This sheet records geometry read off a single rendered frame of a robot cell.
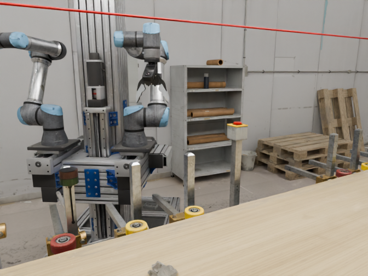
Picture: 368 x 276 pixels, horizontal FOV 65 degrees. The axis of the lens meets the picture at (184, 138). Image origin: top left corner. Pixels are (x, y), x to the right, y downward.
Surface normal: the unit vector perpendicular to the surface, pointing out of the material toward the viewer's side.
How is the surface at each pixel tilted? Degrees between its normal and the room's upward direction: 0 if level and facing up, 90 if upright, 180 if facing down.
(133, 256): 0
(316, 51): 90
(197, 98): 90
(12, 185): 90
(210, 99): 90
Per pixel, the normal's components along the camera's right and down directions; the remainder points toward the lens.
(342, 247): 0.00, -0.98
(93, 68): -0.07, 0.22
